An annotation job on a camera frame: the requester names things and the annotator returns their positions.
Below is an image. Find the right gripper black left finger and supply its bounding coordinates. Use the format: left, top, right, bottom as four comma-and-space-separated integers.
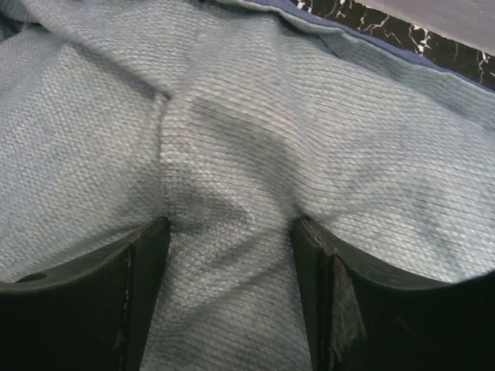
1, 218, 170, 370

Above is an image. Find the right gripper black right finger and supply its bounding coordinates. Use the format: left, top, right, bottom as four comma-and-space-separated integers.
290, 217, 494, 370

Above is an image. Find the blue fish print pillowcase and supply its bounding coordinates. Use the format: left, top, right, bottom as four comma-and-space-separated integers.
1, 1, 494, 370

